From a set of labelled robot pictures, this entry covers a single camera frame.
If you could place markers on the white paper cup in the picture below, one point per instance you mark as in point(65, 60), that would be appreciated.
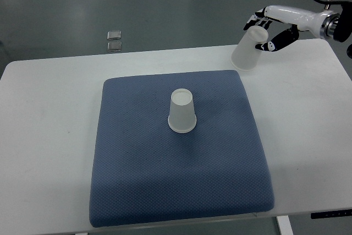
point(245, 56)
point(182, 117)

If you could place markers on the black desk control panel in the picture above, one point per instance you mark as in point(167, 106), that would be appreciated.
point(330, 214)

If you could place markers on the blue grey fabric cushion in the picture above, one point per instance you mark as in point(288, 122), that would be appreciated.
point(145, 172)

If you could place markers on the white table leg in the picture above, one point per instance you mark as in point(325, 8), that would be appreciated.
point(284, 225)

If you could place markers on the upper metal floor plate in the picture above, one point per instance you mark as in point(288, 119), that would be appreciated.
point(114, 35)

